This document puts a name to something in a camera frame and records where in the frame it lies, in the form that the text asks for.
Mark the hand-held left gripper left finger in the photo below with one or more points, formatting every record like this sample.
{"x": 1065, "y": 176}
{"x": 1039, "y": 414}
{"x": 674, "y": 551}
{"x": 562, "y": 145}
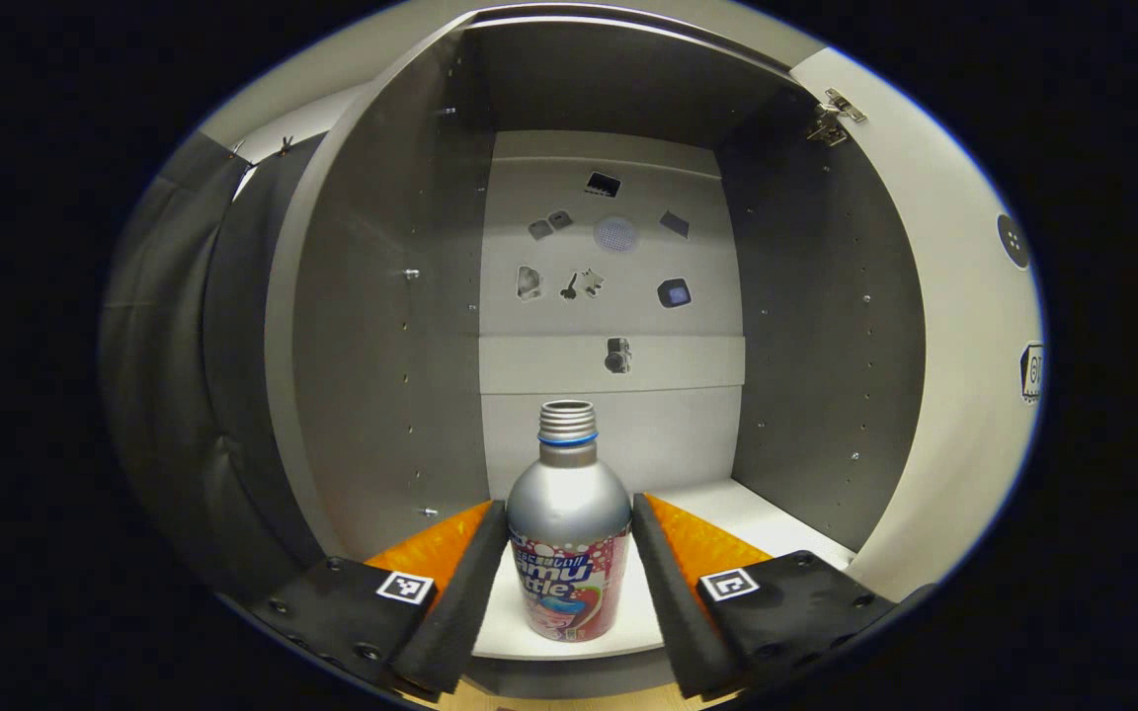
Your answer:
{"x": 455, "y": 612}

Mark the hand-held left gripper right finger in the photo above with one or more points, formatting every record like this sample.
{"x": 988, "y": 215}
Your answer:
{"x": 678, "y": 612}

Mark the silver aluminium bottle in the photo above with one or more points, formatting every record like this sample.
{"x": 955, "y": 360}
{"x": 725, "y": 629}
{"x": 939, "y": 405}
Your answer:
{"x": 569, "y": 513}

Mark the dark grey cabinet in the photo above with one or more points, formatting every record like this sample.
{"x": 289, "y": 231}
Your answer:
{"x": 381, "y": 346}

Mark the beige cabinet door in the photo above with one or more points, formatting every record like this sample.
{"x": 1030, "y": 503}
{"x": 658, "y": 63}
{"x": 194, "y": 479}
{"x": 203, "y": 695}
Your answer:
{"x": 964, "y": 346}

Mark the metal cabinet door hinge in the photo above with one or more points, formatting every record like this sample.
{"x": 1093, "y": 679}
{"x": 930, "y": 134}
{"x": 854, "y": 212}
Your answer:
{"x": 834, "y": 117}

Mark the black backdrop cloth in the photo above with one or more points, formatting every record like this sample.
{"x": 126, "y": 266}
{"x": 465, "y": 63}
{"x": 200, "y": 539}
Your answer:
{"x": 164, "y": 395}

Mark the row of black cloth clips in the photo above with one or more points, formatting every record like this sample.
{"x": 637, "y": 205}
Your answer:
{"x": 284, "y": 146}

